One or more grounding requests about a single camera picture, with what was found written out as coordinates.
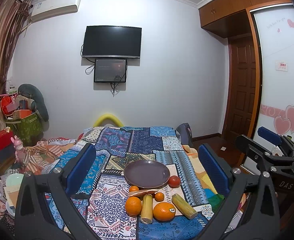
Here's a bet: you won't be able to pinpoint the yellow sugarcane piece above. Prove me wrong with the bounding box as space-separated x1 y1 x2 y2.
171 193 198 219
140 193 153 224

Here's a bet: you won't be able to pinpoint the large orange with sticker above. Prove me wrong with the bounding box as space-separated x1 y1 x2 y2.
153 202 176 222

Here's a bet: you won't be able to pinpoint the orange striped blanket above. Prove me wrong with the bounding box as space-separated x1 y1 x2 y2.
16 138 77 175

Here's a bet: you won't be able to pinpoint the brown wooden door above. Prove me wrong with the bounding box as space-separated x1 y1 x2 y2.
223 36 255 144

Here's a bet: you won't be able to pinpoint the pale green plate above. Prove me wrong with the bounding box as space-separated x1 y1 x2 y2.
5 173 24 187

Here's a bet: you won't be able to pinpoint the pink plush toy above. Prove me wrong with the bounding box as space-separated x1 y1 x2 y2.
11 135 27 164

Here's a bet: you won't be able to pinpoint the green storage box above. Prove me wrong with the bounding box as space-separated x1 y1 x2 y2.
5 113 43 146

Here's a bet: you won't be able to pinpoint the small tangerine upper left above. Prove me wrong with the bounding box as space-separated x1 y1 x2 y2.
129 185 139 192

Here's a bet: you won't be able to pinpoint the small tangerine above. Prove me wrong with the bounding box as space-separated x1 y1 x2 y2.
155 192 164 202
129 185 139 192

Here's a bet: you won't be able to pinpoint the yellow curved headboard pad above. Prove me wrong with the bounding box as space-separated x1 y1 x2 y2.
93 113 124 127

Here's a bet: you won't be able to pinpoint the beige flat peel piece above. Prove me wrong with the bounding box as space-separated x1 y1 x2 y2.
128 189 159 197

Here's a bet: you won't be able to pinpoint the red gift box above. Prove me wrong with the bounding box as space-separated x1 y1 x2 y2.
0 127 14 151

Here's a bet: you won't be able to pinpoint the blue patchwork bedspread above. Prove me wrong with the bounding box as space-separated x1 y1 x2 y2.
50 126 223 239

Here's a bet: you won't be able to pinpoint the grey plush pillow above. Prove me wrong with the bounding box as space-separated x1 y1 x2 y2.
18 83 49 122

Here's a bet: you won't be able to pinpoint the dark purple round plate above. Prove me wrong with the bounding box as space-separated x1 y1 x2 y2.
124 160 170 189

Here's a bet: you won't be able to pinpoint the dark backpack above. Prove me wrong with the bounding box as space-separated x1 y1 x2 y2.
176 123 193 147

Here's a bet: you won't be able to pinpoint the red tomato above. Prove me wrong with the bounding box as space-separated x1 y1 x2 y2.
168 176 181 188

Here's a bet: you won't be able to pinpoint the small tangerine middle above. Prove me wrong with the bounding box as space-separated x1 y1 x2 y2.
155 192 164 202

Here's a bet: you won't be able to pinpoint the white wardrobe door with hearts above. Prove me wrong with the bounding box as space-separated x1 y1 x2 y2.
250 3 294 141

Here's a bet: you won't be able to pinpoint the wooden overhead cabinets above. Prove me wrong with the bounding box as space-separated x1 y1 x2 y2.
199 0 280 38

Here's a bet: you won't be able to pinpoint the white air conditioner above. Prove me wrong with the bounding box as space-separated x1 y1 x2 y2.
30 0 81 22

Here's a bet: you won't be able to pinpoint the small wall monitor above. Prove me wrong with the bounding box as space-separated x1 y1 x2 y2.
94 59 127 83

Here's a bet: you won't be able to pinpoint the black wall television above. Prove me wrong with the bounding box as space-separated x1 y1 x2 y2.
82 25 142 59

